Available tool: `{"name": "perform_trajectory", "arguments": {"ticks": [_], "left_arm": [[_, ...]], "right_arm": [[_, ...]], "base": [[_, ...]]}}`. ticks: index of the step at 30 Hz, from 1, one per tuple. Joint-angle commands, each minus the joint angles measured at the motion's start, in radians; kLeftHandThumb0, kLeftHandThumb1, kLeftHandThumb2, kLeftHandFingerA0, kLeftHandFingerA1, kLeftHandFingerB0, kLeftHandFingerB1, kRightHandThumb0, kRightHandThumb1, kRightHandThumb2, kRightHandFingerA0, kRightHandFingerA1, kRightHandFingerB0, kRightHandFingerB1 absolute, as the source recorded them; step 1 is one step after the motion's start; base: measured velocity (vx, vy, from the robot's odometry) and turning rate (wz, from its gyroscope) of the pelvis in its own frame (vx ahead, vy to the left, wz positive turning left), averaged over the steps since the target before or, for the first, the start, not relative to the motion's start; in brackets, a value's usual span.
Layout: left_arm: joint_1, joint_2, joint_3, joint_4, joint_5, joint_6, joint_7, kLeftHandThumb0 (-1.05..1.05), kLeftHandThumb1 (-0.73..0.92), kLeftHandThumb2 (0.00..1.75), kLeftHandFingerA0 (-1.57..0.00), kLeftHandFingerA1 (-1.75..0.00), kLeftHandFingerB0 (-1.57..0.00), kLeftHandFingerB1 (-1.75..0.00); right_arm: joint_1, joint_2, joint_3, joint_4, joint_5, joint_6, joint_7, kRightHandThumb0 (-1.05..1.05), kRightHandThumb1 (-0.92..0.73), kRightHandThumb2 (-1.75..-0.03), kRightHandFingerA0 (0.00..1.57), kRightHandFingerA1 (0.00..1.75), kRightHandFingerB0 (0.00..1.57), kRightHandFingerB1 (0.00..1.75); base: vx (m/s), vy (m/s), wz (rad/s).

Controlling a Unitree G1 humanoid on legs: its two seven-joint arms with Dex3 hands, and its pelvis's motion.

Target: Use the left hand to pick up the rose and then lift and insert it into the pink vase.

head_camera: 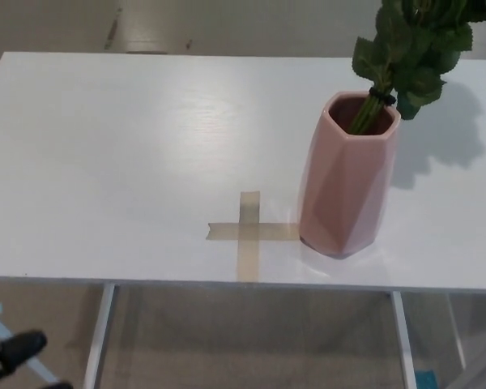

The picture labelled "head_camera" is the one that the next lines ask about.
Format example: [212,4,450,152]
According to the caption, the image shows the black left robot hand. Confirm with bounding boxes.
[0,330,74,389]

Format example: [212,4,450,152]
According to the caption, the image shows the pink rose bouquet green stems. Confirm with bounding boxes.
[351,0,486,135]

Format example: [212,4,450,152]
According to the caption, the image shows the pink faceted ceramic vase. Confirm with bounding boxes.
[298,91,402,259]

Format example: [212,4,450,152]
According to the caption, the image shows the light blue metal stand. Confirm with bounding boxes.
[0,301,62,384]

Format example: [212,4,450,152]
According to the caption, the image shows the white metal table leg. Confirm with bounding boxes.
[390,290,415,389]
[83,283,117,389]
[447,293,467,370]

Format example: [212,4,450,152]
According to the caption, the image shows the short beige tape strip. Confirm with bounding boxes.
[206,221,301,243]

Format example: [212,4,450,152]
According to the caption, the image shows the teal floor tape patch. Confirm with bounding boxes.
[415,358,437,389]

